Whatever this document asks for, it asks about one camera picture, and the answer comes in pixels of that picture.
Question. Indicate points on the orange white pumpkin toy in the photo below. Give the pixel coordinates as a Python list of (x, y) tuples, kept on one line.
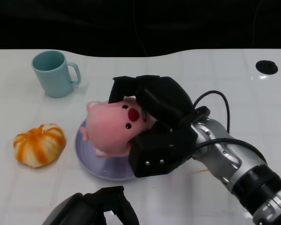
[(37, 146)]

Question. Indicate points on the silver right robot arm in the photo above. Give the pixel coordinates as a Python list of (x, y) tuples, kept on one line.
[(243, 173)]

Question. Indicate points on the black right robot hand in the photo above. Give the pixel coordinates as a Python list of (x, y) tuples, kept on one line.
[(164, 98)]

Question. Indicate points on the lavender round plate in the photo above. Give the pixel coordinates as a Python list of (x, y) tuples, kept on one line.
[(100, 167)]

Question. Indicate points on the teal plastic mug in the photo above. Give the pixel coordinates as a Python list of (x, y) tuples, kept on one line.
[(53, 79)]

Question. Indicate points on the black backdrop cloth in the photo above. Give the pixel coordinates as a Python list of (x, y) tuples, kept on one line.
[(107, 23)]

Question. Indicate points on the pink plush beaver doll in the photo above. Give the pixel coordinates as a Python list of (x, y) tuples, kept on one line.
[(107, 126)]

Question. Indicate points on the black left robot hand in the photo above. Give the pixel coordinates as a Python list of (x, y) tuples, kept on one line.
[(84, 208)]

